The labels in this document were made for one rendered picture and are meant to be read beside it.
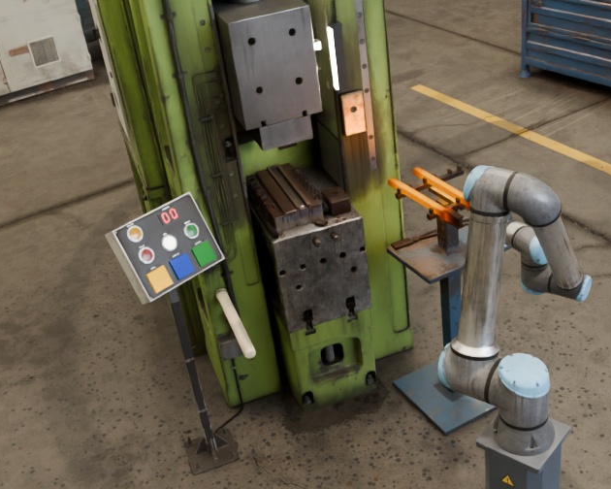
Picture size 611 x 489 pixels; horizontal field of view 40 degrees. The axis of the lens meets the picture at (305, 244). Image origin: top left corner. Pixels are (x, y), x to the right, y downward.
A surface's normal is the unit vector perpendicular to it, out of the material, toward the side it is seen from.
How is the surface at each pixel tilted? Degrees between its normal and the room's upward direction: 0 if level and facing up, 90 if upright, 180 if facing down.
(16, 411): 0
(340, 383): 90
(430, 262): 0
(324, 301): 90
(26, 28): 90
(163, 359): 0
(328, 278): 90
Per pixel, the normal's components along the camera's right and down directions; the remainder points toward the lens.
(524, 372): -0.06, -0.82
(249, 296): 0.33, 0.46
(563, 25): -0.81, 0.38
